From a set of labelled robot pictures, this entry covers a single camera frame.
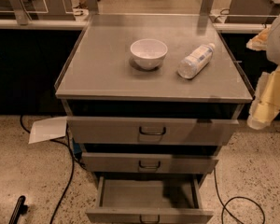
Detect black handle bar object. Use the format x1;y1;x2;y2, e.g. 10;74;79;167
8;195;28;224

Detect grey drawer cabinet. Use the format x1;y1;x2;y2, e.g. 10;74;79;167
53;13;256;189

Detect black floor cable right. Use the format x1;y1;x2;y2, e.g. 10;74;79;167
213;167;267;224

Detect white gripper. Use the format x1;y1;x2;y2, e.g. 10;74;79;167
246;28;280;130

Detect black floor cable left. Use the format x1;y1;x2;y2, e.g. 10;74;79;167
19;115;85;224

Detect grey bottom drawer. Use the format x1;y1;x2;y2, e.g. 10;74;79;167
87;174;213;224

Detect grey drawer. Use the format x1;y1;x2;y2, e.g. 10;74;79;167
87;174;213;224
82;152;217;174
67;117;239;146

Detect white ceramic bowl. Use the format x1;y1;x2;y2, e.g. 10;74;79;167
130;38;168;70

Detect white paper sheet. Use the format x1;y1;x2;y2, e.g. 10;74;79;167
29;117;67;144

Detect black floor cable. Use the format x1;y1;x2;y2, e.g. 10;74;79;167
19;115;85;224
213;167;267;224

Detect clear plastic water bottle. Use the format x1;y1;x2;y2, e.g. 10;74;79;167
177;43;215;79

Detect grey middle drawer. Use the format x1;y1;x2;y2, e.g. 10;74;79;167
82;152;217;174

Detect grey top drawer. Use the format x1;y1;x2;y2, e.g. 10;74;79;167
67;117;239;146

